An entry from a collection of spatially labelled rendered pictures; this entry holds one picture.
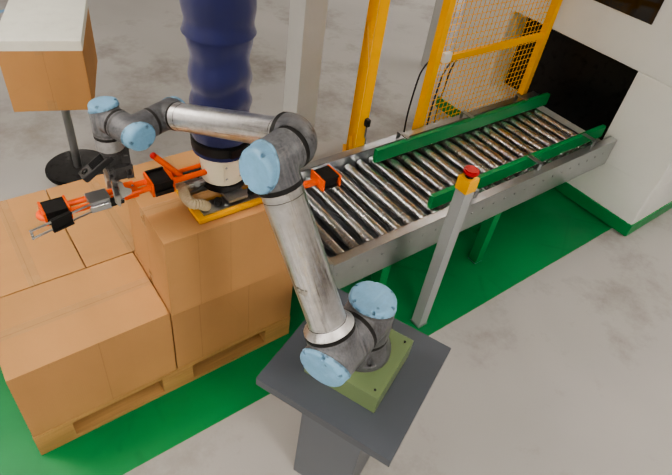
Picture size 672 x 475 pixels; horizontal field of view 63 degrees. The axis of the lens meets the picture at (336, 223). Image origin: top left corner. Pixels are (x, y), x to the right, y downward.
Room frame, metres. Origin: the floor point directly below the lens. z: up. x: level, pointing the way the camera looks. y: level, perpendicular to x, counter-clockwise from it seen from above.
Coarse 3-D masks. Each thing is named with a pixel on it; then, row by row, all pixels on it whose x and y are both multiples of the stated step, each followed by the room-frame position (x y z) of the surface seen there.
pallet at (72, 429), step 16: (288, 320) 1.75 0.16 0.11; (256, 336) 1.69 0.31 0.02; (272, 336) 1.69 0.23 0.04; (224, 352) 1.57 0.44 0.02; (240, 352) 1.58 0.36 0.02; (192, 368) 1.40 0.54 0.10; (208, 368) 1.46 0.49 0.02; (160, 384) 1.34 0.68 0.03; (176, 384) 1.35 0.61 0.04; (112, 400) 1.16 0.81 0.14; (128, 400) 1.24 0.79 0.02; (144, 400) 1.25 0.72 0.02; (80, 416) 1.07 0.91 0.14; (96, 416) 1.14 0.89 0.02; (112, 416) 1.16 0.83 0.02; (48, 432) 0.99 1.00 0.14; (64, 432) 1.02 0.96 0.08; (80, 432) 1.06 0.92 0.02; (48, 448) 0.98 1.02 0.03
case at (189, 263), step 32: (160, 224) 1.44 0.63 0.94; (192, 224) 1.46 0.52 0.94; (224, 224) 1.50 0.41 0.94; (256, 224) 1.58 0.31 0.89; (160, 256) 1.38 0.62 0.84; (192, 256) 1.41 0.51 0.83; (224, 256) 1.49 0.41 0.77; (256, 256) 1.59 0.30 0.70; (160, 288) 1.42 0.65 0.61; (192, 288) 1.40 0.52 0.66; (224, 288) 1.49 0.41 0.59
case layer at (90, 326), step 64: (64, 192) 1.96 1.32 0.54; (0, 256) 1.50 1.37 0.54; (64, 256) 1.56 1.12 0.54; (128, 256) 1.62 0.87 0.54; (0, 320) 1.20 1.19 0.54; (64, 320) 1.24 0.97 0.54; (128, 320) 1.29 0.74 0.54; (192, 320) 1.42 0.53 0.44; (256, 320) 1.63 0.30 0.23; (64, 384) 1.07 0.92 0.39; (128, 384) 1.21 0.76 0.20
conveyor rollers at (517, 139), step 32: (480, 128) 3.23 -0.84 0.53; (512, 128) 3.28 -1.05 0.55; (544, 128) 3.39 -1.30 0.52; (384, 160) 2.70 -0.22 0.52; (416, 160) 2.76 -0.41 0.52; (448, 160) 2.81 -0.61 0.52; (480, 160) 2.86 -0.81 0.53; (512, 160) 2.91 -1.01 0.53; (320, 192) 2.28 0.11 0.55; (352, 192) 2.34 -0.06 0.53; (416, 192) 2.40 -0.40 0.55; (480, 192) 2.51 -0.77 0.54; (352, 224) 2.07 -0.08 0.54
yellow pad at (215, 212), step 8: (248, 192) 1.65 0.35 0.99; (208, 200) 1.58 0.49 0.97; (216, 200) 1.55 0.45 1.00; (224, 200) 1.59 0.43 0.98; (240, 200) 1.61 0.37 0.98; (248, 200) 1.61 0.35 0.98; (256, 200) 1.63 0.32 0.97; (216, 208) 1.54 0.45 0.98; (224, 208) 1.55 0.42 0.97; (232, 208) 1.56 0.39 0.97; (240, 208) 1.57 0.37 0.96; (200, 216) 1.49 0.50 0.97; (208, 216) 1.49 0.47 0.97; (216, 216) 1.51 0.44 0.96
